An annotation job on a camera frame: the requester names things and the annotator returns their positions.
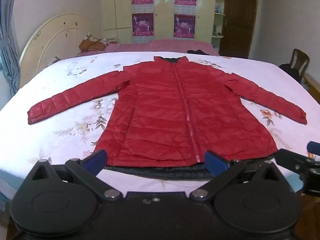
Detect floral pillow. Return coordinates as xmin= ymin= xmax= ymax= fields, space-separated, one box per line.
xmin=48 ymin=56 xmax=62 ymax=67
xmin=85 ymin=31 xmax=107 ymax=43

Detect black bag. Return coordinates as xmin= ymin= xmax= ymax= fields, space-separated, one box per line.
xmin=278 ymin=63 xmax=301 ymax=82

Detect white floral bed sheet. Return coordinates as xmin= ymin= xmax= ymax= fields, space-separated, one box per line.
xmin=0 ymin=51 xmax=320 ymax=202

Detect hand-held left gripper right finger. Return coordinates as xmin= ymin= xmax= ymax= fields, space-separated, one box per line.
xmin=189 ymin=150 xmax=285 ymax=202

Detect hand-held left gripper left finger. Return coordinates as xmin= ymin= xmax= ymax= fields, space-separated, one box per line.
xmin=25 ymin=149 xmax=123 ymax=203

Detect orange striped pillow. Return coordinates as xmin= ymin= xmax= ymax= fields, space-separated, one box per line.
xmin=78 ymin=39 xmax=106 ymax=52

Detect blue curtain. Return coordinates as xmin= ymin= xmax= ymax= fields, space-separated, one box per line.
xmin=0 ymin=0 xmax=21 ymax=92

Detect wooden chair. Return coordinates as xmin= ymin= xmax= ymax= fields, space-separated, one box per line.
xmin=291 ymin=49 xmax=310 ymax=77

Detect cream wooden headboard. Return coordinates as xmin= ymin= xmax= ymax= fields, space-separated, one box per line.
xmin=19 ymin=14 xmax=103 ymax=75

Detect pink checked bed sheet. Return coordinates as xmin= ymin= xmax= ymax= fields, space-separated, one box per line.
xmin=77 ymin=39 xmax=220 ymax=57

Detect cream wardrobe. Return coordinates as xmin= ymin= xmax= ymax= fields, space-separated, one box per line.
xmin=99 ymin=0 xmax=228 ymax=46

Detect brown wooden door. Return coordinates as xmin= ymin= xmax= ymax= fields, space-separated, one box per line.
xmin=218 ymin=0 xmax=259 ymax=59

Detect red puffer jacket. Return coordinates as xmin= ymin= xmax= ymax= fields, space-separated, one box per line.
xmin=27 ymin=55 xmax=308 ymax=180

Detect black cloth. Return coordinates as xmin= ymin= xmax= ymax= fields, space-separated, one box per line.
xmin=187 ymin=49 xmax=213 ymax=55

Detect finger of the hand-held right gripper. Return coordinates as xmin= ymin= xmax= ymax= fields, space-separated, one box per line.
xmin=307 ymin=141 xmax=320 ymax=153
xmin=274 ymin=148 xmax=320 ymax=178

